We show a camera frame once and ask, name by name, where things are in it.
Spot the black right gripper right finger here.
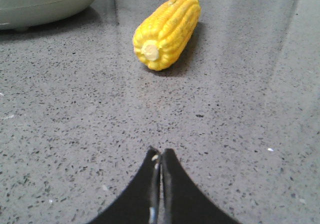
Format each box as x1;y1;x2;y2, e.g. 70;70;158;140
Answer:
161;149;238;224

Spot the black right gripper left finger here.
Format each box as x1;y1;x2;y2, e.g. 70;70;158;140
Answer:
90;146;160;224

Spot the yellow corn cob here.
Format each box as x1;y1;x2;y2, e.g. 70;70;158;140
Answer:
132;0;201;71

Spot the pale green electric pot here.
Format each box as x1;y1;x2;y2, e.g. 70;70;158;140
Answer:
0;0;94;30

